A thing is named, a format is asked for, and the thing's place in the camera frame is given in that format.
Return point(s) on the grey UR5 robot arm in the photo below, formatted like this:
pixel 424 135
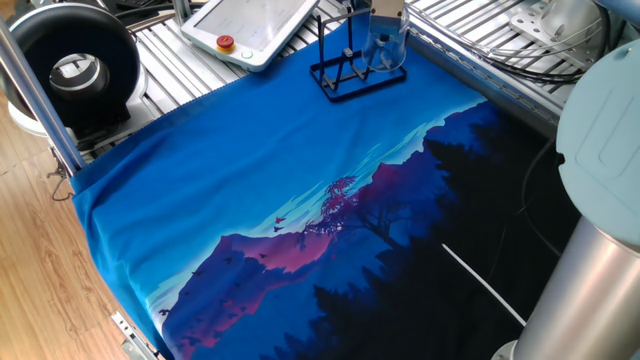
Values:
pixel 600 200

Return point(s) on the white rounded device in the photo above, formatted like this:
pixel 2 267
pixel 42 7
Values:
pixel 575 20

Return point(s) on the white teach pendant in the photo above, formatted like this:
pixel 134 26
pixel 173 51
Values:
pixel 250 25

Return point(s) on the aluminium frame post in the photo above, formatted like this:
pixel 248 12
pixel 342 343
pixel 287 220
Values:
pixel 40 105

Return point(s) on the grey Schunk gripper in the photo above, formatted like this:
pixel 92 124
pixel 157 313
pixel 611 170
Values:
pixel 386 10

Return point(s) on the blue landscape print cloth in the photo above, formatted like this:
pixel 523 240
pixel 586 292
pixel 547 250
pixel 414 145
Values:
pixel 225 175

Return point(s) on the black round duct fan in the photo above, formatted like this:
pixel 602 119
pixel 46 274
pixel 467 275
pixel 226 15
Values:
pixel 30 65

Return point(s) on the metal corner bracket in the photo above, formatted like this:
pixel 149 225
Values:
pixel 131 337

